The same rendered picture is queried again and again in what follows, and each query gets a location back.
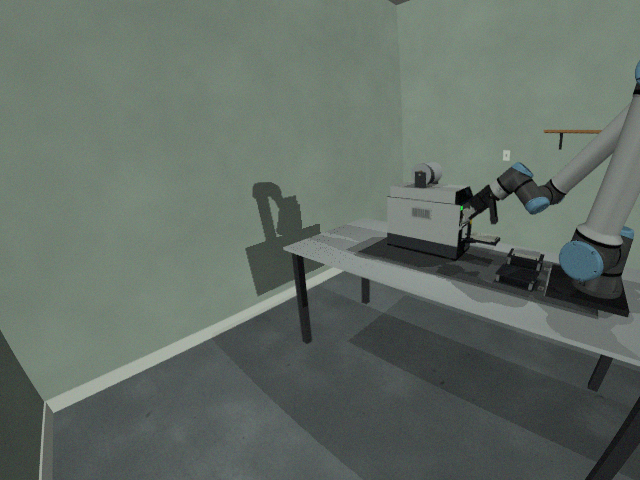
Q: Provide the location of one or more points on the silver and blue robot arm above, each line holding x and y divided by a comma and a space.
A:
591, 252

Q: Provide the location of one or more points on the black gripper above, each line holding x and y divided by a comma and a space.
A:
479, 203

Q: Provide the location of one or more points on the grey cylinder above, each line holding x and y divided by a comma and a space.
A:
433, 171

